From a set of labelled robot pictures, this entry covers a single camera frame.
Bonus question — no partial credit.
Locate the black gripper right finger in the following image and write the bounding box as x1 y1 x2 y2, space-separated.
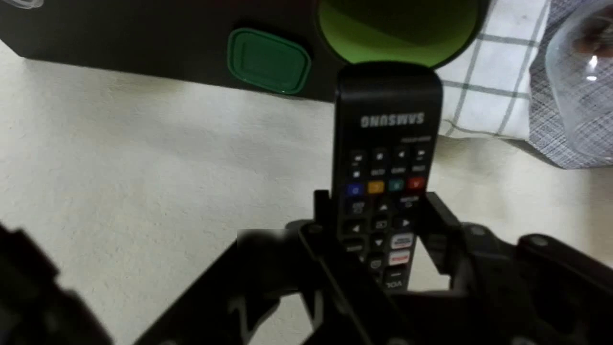
409 189 495 293

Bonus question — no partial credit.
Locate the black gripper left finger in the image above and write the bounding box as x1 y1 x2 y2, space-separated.
284 185 386 298

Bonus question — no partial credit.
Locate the black Samsung remote control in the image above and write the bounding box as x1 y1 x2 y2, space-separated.
330 61 445 293

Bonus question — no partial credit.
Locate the white checkered cloth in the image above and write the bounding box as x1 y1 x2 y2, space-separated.
437 0 552 141

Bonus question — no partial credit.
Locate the green square plastic lid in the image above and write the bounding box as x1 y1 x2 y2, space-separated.
227 24 315 95

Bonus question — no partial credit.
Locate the clear drinking glass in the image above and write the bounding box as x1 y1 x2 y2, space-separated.
543 1 613 139

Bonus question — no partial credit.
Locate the black side table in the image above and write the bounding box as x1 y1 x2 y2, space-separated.
0 0 342 103

